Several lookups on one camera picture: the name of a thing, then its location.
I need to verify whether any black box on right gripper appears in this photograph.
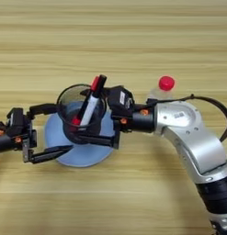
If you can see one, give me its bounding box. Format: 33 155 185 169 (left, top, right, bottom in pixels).
107 85 135 117

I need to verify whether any black mesh pen cup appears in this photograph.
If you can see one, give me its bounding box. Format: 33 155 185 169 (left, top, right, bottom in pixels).
55 83 108 145

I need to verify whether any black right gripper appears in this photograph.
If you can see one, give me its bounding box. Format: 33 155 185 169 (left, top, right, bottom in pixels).
77 87 155 150

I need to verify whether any marker with red cap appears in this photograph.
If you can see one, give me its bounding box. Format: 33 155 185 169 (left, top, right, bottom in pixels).
71 76 100 127

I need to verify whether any clear bottle with red cap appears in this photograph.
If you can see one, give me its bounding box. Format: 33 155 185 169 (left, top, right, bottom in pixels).
147 75 176 104

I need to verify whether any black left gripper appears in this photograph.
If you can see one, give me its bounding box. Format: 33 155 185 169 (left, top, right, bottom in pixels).
0 103 73 164

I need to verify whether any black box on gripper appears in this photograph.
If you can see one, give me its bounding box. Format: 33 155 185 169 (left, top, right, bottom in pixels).
107 85 135 117
6 107 28 138

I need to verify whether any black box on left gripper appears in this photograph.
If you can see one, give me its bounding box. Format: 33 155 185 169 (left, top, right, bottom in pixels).
6 107 28 138

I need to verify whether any light blue round plate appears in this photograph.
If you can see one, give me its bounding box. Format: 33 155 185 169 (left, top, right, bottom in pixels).
44 100 117 168

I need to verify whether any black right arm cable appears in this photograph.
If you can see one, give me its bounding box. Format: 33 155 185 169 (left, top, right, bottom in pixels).
146 94 227 143

